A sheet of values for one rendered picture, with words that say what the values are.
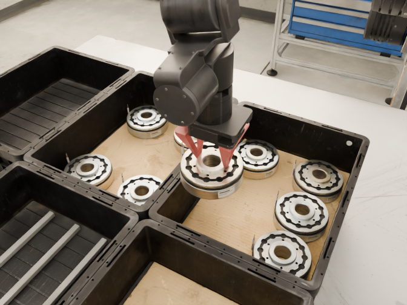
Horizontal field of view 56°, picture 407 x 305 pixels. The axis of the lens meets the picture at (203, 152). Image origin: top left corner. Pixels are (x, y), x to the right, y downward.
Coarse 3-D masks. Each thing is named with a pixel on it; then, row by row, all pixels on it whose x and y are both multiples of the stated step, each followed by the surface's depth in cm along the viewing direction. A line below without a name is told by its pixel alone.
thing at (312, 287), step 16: (272, 112) 87; (320, 128) 84; (336, 128) 83; (368, 144) 79; (352, 176) 72; (352, 192) 69; (160, 208) 67; (176, 224) 64; (336, 224) 64; (208, 240) 61; (336, 240) 61; (240, 256) 59; (320, 256) 59; (272, 272) 57; (288, 272) 57; (320, 272) 57; (304, 288) 55
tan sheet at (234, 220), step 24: (288, 168) 88; (240, 192) 82; (264, 192) 82; (288, 192) 82; (192, 216) 78; (216, 216) 78; (240, 216) 78; (264, 216) 78; (240, 240) 73; (312, 264) 69
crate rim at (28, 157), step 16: (128, 80) 98; (64, 128) 83; (48, 144) 80; (32, 160) 75; (64, 176) 72; (176, 176) 72; (96, 192) 69; (160, 192) 69; (128, 208) 66; (144, 208) 66
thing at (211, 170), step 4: (204, 152) 63; (208, 152) 63; (212, 152) 63; (216, 152) 63; (200, 156) 62; (204, 156) 62; (208, 156) 63; (212, 156) 63; (216, 156) 63; (200, 160) 62; (220, 160) 62; (200, 164) 61; (220, 164) 61; (200, 168) 61; (204, 168) 60; (208, 168) 60; (212, 168) 60; (216, 168) 60; (220, 168) 60; (224, 168) 61; (208, 172) 60; (212, 172) 60; (216, 172) 60
